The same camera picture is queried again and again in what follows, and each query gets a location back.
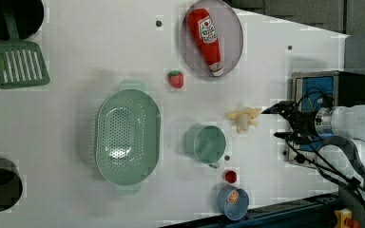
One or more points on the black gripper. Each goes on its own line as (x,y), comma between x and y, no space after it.
(302,123)

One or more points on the yellow plush peeled banana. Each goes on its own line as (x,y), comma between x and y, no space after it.
(244,118)

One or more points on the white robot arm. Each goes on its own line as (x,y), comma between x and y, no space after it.
(336,135)

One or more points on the silver toaster oven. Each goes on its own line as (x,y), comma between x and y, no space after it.
(321,92)

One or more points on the small red round toy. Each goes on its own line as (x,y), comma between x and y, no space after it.
(230,176)

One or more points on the orange slice toy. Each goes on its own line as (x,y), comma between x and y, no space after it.
(233,197)

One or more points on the blue cup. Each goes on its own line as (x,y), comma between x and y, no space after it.
(235,211)

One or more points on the grey round plate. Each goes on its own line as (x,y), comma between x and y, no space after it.
(230,35)

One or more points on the yellow red emergency button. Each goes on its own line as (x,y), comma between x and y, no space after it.
(345,219)

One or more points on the red plush strawberry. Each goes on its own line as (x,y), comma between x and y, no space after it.
(175,78)

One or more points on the red plush ketchup bottle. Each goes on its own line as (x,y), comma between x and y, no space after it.
(206,38)

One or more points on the green oval colander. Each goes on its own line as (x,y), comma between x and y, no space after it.
(128,133)

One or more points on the green slotted spatula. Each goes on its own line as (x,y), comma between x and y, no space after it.
(21,62)

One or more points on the black pot top left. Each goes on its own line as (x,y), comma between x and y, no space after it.
(28,15)

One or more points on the dark grey cylinder container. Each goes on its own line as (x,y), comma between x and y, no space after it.
(11,186)

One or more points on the green cup with handle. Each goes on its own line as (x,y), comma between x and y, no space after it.
(205,143)

